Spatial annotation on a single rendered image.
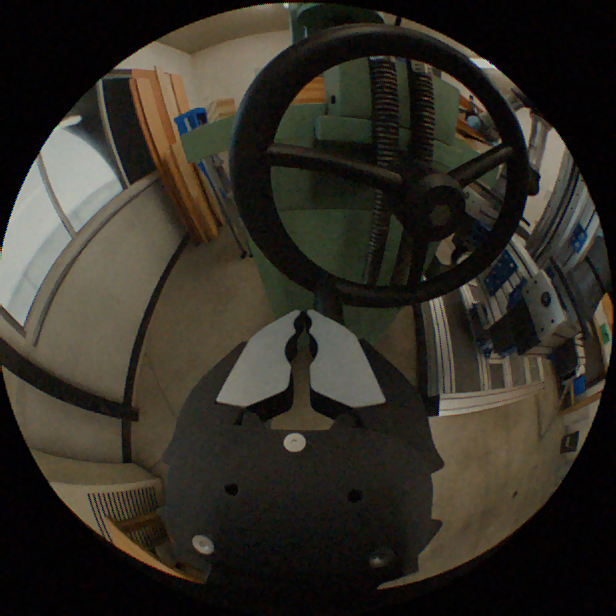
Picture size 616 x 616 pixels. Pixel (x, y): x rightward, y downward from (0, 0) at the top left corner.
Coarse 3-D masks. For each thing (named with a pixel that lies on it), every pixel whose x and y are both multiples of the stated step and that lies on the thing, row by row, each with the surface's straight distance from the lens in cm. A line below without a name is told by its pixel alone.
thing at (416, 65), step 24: (384, 72) 22; (432, 72) 25; (384, 96) 21; (432, 96) 24; (384, 120) 20; (432, 120) 23; (384, 144) 20; (432, 144) 23; (384, 216) 22; (384, 240) 24; (408, 240) 25; (408, 264) 27
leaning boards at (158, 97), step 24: (144, 72) 233; (144, 96) 200; (168, 96) 232; (144, 120) 188; (168, 120) 216; (168, 144) 192; (168, 168) 179; (192, 168) 192; (168, 192) 176; (192, 192) 175; (192, 216) 181; (216, 216) 202
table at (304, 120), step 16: (288, 112) 30; (304, 112) 30; (320, 112) 30; (208, 128) 33; (224, 128) 32; (288, 128) 30; (304, 128) 30; (320, 128) 21; (336, 128) 21; (352, 128) 21; (368, 128) 22; (400, 128) 23; (192, 144) 35; (208, 144) 34; (224, 144) 32; (368, 144) 22; (400, 144) 23; (464, 144) 41; (192, 160) 35; (448, 160) 27; (464, 160) 42; (496, 176) 50
